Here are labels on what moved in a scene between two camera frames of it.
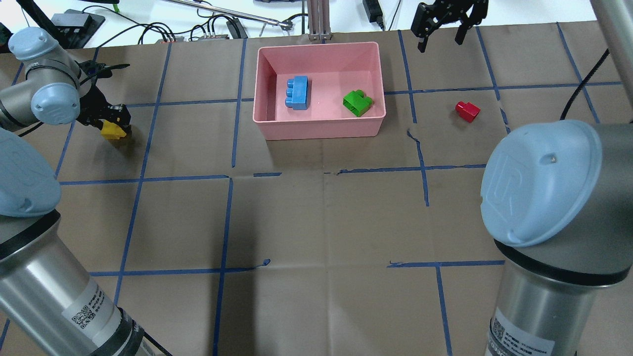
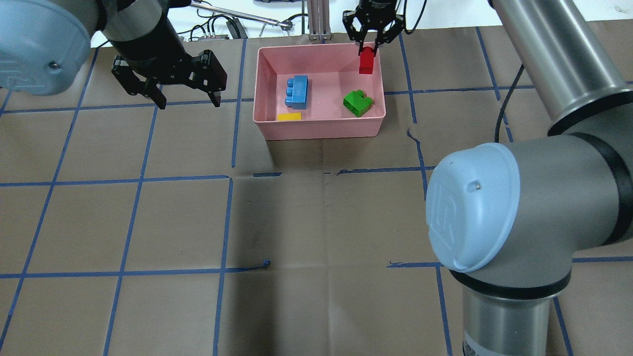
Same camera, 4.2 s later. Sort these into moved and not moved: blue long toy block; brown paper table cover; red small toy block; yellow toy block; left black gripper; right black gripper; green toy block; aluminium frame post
Moved: left black gripper; yellow toy block; right black gripper; red small toy block
Not moved: brown paper table cover; aluminium frame post; blue long toy block; green toy block
